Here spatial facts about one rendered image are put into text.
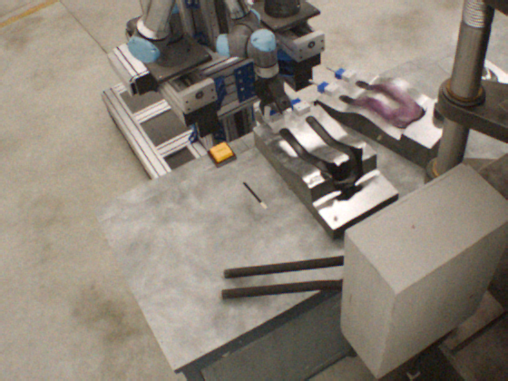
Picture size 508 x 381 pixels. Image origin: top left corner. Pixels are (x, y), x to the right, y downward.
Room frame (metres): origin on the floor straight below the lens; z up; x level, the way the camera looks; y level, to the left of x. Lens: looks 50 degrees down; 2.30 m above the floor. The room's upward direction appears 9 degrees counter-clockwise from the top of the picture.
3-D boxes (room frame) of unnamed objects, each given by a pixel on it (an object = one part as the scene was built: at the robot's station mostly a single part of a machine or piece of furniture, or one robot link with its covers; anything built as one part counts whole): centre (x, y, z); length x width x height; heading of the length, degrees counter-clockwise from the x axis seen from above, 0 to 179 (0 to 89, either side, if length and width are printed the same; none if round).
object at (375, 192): (1.29, -0.24, 0.87); 0.50 x 0.26 x 0.14; 22
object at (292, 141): (1.31, -0.25, 0.92); 0.35 x 0.16 x 0.09; 22
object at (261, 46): (1.51, -0.10, 1.21); 0.09 x 0.08 x 0.11; 66
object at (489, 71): (1.62, -0.98, 0.84); 0.20 x 0.15 x 0.07; 22
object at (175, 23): (1.79, 0.22, 1.20); 0.13 x 0.12 x 0.14; 156
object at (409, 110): (1.51, -0.53, 0.90); 0.26 x 0.18 x 0.08; 40
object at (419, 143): (1.51, -0.54, 0.86); 0.50 x 0.26 x 0.11; 40
